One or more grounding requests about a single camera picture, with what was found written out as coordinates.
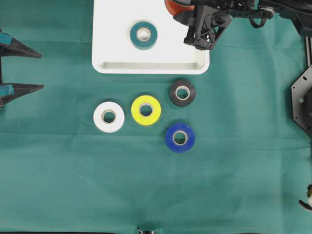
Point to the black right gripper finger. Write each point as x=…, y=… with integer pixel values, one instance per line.
x=186, y=18
x=210, y=24

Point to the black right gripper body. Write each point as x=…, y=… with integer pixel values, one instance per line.
x=236, y=8

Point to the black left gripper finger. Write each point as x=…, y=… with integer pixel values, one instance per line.
x=9, y=92
x=9, y=46

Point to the orange tape roll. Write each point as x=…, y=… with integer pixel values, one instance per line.
x=174, y=8

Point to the teal green tape roll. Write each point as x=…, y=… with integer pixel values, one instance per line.
x=143, y=35

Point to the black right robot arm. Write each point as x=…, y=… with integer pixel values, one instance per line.
x=298, y=11

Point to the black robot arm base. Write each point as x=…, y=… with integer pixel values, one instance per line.
x=302, y=101

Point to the black tape roll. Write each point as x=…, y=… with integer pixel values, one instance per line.
x=182, y=93

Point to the white plastic tray case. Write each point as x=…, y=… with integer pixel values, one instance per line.
x=114, y=53

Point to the yellow tape roll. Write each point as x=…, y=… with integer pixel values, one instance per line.
x=146, y=110

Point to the white tape roll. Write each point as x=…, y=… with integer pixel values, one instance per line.
x=109, y=117

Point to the blue tape roll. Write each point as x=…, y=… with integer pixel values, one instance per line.
x=180, y=137

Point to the green table cloth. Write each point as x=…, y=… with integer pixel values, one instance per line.
x=248, y=168

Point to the metal clamp bottom edge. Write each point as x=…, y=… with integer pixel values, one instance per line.
x=143, y=231

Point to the white black object table edge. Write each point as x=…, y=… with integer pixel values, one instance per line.
x=307, y=205

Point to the black aluminium frame rail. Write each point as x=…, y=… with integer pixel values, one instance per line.
x=308, y=43

